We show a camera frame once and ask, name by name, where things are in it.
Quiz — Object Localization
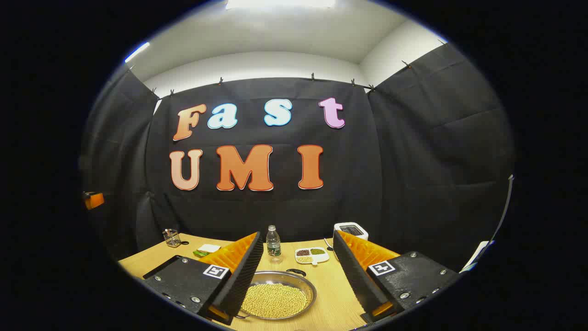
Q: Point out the white divided dish of beans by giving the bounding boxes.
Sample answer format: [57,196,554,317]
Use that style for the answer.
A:
[294,247,330,267]

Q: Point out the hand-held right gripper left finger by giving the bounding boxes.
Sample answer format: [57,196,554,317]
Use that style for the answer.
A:
[143,232,265,325]

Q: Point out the stainless steel pot black handles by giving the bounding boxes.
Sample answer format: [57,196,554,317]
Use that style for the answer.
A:
[234,268,318,321]

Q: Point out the sandwich on white plate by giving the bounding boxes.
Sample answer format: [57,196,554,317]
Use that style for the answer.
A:
[192,244,222,258]

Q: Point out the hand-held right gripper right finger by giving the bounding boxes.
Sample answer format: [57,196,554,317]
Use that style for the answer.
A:
[333,230,460,324]

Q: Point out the heap of yellow soybeans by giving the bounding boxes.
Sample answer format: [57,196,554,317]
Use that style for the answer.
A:
[241,283,309,319]

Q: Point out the white toaster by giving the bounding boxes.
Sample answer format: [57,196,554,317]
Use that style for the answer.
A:
[334,222,369,241]

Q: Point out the clear plastic water bottle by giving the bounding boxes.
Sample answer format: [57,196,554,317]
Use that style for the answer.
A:
[266,225,282,264]

